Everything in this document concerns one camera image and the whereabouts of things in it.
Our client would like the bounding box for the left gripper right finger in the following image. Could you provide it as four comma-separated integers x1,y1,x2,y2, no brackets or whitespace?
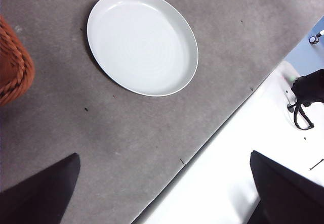
249,150,324,224

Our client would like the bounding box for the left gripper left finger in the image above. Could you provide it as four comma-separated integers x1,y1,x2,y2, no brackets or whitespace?
0,153,82,224

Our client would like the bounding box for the thin black rod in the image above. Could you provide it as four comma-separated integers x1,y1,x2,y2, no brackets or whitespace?
309,158,324,171

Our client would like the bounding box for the brown wicker basket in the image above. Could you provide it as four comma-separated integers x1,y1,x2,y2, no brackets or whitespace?
0,15,35,106

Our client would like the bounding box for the white leg with caster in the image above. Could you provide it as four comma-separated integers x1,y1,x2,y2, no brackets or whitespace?
308,28,324,44

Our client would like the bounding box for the pale grey round plate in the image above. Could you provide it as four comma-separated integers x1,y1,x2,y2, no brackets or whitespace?
87,0,199,98

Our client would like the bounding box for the black looped cable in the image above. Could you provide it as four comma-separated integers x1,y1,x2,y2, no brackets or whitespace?
287,102,315,131

